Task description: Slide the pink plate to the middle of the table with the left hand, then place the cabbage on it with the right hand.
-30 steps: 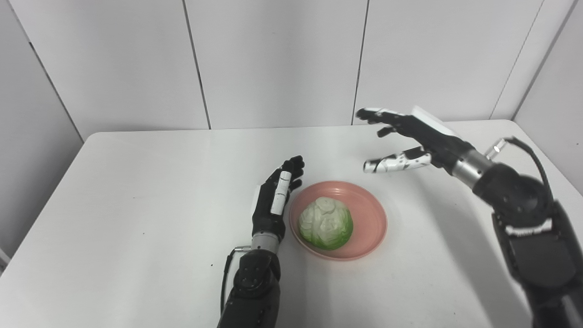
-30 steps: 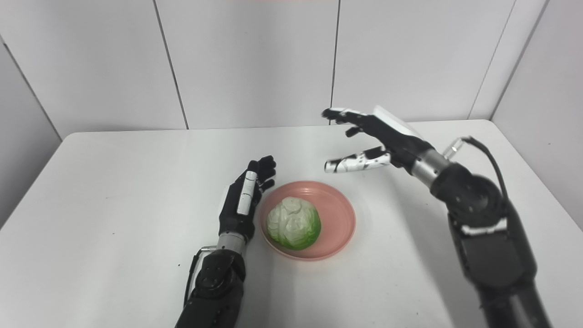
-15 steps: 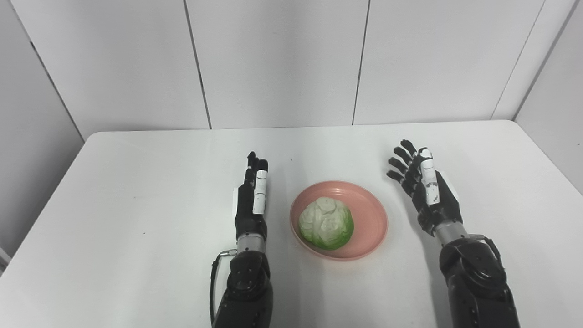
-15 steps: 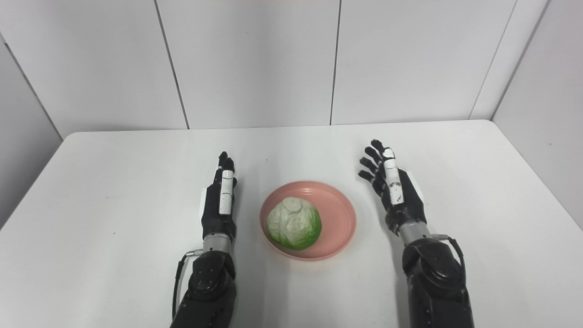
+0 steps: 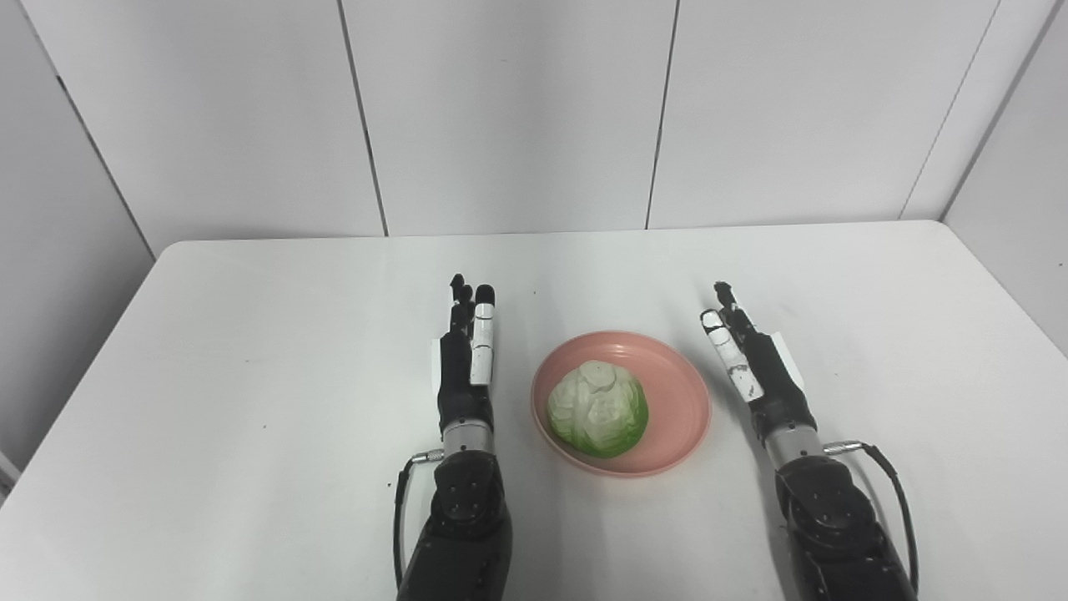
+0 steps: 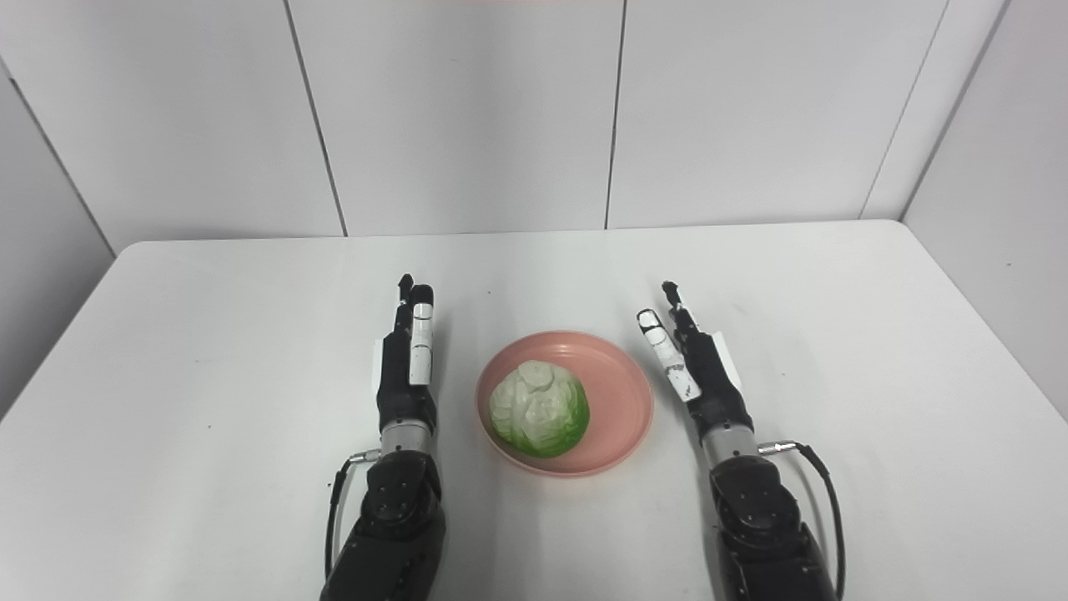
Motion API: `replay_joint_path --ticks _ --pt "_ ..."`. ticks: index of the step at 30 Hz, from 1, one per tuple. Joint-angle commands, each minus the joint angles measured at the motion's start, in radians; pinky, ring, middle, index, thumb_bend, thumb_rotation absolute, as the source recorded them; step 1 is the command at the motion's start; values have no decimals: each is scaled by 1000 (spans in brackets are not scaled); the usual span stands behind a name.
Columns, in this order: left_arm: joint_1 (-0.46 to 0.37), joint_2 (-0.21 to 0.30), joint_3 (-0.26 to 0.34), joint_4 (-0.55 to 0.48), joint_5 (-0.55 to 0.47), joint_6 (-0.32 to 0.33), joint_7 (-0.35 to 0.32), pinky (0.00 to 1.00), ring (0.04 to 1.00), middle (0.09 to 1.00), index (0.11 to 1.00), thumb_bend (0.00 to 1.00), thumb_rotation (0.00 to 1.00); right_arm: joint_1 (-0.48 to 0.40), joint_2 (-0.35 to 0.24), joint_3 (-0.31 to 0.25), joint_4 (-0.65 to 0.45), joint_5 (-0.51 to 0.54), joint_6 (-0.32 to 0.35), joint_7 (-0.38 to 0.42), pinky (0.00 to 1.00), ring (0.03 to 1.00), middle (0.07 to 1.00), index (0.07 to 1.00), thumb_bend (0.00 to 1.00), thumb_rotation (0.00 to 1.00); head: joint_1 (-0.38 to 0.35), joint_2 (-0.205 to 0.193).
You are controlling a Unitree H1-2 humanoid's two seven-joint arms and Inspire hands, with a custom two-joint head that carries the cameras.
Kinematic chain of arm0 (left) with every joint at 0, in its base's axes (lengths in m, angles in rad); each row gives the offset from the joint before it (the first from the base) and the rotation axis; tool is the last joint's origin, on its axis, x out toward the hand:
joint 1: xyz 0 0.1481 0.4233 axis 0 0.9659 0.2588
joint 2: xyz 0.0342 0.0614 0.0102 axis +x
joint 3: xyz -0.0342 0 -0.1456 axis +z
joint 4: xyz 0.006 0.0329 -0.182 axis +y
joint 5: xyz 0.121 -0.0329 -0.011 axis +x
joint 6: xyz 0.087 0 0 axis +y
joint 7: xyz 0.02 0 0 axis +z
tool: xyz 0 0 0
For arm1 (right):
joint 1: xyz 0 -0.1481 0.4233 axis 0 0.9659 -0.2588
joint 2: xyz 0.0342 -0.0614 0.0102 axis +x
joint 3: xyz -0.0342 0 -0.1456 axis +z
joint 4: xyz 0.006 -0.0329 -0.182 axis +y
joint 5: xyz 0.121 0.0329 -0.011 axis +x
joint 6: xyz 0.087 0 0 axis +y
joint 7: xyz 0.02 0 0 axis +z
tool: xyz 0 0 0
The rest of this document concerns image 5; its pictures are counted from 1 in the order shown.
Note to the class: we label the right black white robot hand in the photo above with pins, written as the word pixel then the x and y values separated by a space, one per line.
pixel 776 376

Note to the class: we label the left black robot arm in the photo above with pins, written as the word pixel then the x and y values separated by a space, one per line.
pixel 463 526

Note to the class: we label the pink round plate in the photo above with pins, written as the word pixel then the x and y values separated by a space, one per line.
pixel 676 401

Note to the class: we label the green white toy cabbage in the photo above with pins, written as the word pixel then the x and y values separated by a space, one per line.
pixel 596 409

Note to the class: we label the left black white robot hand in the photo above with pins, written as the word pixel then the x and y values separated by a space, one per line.
pixel 457 376

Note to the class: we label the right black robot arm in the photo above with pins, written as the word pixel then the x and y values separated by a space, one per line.
pixel 834 526

